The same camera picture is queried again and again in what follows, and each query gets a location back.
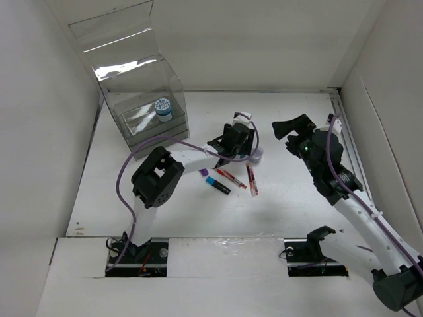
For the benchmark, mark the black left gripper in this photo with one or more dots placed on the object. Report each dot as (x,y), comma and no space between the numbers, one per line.
(245,148)

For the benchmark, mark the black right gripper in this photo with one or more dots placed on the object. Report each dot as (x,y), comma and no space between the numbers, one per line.
(301,124)

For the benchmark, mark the purple cap highlighter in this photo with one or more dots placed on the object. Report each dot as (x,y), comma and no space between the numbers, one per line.
(204,172)

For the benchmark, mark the blue cap highlighter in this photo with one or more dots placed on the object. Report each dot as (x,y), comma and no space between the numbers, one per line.
(218,185)

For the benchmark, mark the blue jar front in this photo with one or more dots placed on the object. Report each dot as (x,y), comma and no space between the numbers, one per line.
(163,109)

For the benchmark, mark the clear plastic organizer box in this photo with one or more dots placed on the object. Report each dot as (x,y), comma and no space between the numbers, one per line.
(132,73)

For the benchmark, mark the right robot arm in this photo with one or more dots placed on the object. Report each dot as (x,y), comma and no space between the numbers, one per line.
(388,263)

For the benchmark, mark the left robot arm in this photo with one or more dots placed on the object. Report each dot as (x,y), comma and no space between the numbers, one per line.
(154,182)

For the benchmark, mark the red gel pen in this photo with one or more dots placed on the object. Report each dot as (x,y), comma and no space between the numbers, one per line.
(231,178)

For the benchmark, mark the red pen with clip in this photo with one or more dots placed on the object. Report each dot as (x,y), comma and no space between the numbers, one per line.
(251,182)

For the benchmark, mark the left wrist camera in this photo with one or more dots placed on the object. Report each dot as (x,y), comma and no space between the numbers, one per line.
(243,118)

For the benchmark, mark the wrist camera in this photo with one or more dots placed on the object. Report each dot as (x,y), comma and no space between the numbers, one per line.
(335,122)
(243,118)

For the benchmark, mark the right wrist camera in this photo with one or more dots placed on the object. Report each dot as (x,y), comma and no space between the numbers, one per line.
(335,122)

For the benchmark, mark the aluminium rail right side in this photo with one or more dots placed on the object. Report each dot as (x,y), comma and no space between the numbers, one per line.
(351,158)

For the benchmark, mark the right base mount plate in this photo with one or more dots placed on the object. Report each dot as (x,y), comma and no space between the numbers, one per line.
(304,260)

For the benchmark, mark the base mount plate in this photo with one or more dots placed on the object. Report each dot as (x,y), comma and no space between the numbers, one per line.
(148,260)
(304,260)

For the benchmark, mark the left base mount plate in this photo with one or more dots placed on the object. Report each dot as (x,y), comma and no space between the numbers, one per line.
(148,260)

